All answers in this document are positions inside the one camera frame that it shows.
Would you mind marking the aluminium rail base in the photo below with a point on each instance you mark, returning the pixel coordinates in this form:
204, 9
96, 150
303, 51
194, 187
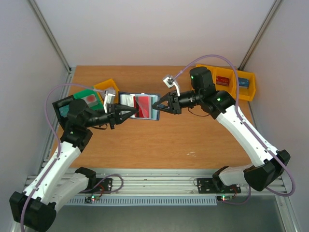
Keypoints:
159, 182

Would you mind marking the corner aluminium profile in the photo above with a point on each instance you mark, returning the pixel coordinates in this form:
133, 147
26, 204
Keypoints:
260, 33
41, 19

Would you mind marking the yellow bin far left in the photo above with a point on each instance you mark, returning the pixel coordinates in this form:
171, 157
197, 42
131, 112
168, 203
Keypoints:
209, 67

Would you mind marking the grey slotted cable duct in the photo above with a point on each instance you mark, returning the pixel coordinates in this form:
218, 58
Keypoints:
145, 201

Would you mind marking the right corner aluminium profile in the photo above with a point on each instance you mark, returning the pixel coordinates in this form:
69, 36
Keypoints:
260, 33

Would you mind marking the blue card stack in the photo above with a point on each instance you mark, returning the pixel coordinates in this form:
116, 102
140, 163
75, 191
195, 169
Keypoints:
244, 83

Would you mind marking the yellow bin middle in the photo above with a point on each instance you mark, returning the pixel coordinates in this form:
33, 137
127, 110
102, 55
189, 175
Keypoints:
229, 73

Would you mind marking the red credit card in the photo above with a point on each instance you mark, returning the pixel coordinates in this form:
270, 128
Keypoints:
142, 103

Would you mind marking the yellow bin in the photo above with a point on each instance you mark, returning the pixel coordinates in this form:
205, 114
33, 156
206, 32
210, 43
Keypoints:
229, 73
247, 94
108, 84
209, 67

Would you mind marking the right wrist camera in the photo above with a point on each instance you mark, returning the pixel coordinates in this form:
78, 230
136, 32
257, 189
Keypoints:
170, 82

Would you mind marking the left corner aluminium profile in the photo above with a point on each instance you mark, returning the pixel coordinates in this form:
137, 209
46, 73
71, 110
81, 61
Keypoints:
41, 19

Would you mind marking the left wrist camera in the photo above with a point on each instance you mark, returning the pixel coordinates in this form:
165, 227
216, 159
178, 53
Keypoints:
110, 94

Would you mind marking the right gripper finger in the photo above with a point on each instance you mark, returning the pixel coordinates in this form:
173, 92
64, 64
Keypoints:
163, 102
165, 109

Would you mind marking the green bin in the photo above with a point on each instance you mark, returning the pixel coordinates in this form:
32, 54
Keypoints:
83, 93

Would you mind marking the black bin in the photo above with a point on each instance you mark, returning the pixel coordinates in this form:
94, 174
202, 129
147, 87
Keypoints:
62, 102

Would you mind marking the yellow bin left side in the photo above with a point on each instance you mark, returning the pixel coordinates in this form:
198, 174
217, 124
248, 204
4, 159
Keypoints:
108, 84

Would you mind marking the yellow bin far right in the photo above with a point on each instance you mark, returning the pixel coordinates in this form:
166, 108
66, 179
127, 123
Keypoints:
247, 94

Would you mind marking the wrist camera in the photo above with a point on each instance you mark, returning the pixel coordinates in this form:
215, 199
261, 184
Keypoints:
110, 94
170, 82

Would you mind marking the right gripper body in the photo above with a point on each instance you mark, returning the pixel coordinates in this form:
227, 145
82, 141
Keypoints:
175, 103

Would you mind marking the right controller board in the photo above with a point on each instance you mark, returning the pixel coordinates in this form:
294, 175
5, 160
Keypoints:
224, 198

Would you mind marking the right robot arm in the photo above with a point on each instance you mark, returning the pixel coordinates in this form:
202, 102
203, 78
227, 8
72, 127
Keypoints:
267, 162

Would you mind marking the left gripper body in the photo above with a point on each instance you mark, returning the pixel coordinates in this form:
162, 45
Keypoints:
112, 115

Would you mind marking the red spot card stack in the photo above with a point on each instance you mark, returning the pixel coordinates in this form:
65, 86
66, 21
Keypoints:
92, 101

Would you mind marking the teal card stack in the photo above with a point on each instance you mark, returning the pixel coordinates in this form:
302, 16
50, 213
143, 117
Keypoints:
64, 110

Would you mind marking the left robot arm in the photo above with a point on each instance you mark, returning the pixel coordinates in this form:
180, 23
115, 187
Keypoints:
37, 206

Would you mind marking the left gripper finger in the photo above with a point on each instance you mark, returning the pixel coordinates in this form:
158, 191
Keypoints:
122, 108
124, 115

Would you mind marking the left controller board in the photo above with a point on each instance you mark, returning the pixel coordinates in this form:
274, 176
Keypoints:
91, 199

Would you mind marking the controller board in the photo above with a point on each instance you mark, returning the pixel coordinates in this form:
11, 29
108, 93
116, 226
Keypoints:
91, 199
224, 198

